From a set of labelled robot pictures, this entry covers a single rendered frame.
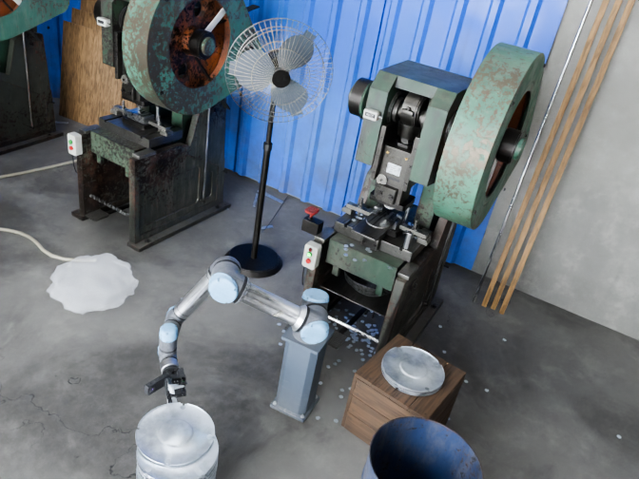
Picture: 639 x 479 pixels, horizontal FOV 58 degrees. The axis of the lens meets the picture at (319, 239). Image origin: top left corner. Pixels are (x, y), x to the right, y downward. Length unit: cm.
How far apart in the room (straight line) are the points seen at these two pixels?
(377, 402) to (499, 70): 150
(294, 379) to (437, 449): 72
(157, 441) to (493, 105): 180
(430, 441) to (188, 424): 95
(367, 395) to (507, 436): 83
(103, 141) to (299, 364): 201
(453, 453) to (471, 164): 114
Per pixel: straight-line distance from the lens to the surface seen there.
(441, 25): 396
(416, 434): 246
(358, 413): 280
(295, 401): 284
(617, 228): 406
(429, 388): 269
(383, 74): 282
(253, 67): 316
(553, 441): 331
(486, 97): 242
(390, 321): 299
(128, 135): 388
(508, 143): 270
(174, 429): 236
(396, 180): 289
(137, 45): 325
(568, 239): 412
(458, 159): 240
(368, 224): 292
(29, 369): 316
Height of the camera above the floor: 216
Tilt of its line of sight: 30 degrees down
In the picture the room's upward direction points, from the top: 11 degrees clockwise
